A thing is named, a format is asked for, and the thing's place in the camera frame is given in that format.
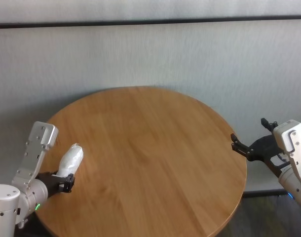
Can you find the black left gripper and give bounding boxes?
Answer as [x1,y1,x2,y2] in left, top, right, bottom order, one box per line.
[36,171,75,198]

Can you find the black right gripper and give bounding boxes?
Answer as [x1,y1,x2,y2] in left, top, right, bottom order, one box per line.
[230,118,289,178]

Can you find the white plastic-wrapped sandbag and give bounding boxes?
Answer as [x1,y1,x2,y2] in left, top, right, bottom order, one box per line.
[57,143,84,178]

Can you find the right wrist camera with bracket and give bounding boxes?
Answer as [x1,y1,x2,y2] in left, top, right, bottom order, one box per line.
[273,119,301,196]

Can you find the black wall rail strip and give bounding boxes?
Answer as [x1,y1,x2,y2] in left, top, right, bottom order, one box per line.
[0,14,301,30]

